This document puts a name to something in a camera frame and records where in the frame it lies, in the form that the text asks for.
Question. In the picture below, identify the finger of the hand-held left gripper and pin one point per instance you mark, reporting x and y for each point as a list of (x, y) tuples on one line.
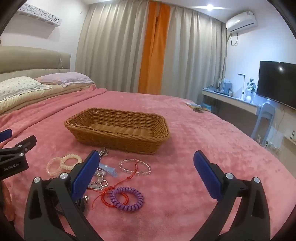
[(5, 134), (23, 144)]

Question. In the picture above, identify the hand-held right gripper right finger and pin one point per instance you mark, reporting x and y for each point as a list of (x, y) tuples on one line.
[(205, 173)]

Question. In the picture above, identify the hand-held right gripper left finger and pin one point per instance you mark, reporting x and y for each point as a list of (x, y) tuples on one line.
[(85, 178)]

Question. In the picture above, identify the blue butterfly hair clip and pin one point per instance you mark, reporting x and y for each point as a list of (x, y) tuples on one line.
[(108, 167)]

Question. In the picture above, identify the silver metal hair clips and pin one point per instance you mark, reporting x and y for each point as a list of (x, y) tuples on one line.
[(103, 152)]

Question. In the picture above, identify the brown wicker basket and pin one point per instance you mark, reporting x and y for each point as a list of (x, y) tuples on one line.
[(115, 136)]

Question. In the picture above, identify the person's left hand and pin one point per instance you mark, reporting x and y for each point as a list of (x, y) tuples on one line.
[(6, 199)]

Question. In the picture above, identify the pink fleece blanket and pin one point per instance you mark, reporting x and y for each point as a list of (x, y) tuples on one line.
[(208, 139)]

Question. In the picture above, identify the white floral pillow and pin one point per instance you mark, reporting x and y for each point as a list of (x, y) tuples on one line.
[(18, 87)]

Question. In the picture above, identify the beige folded quilt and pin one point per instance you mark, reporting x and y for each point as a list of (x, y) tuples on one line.
[(46, 95)]

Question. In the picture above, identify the small colourful packet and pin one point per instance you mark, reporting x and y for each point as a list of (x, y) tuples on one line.
[(193, 106)]

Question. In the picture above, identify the lavender pillow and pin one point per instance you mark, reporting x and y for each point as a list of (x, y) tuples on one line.
[(64, 77)]

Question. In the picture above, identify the beige padded headboard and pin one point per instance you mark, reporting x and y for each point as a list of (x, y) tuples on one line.
[(34, 60)]

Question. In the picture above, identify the light blue plastic chair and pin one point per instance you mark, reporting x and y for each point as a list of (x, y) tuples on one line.
[(266, 111)]

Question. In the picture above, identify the upright books on desk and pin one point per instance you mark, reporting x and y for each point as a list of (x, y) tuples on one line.
[(225, 86)]

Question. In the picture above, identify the white vase with flowers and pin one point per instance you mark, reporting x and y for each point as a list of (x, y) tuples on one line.
[(251, 87)]

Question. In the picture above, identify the white desk lamp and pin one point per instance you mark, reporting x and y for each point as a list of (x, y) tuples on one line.
[(241, 74)]

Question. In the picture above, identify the beige curtain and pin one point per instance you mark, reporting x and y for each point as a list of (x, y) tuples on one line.
[(192, 58), (111, 46)]

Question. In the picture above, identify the black flat television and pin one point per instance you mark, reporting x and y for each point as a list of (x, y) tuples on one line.
[(277, 81)]

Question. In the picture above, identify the orange curtain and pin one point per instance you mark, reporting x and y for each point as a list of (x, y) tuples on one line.
[(150, 58)]

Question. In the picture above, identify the white air conditioner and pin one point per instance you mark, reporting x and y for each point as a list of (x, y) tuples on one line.
[(241, 22)]

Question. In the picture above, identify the round ceiling light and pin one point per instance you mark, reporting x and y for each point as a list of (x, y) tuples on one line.
[(210, 7)]

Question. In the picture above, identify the white wall desk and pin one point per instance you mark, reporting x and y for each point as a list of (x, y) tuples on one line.
[(231, 98)]

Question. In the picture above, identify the white cutout wall shelf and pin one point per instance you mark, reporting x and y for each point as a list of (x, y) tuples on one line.
[(39, 15)]

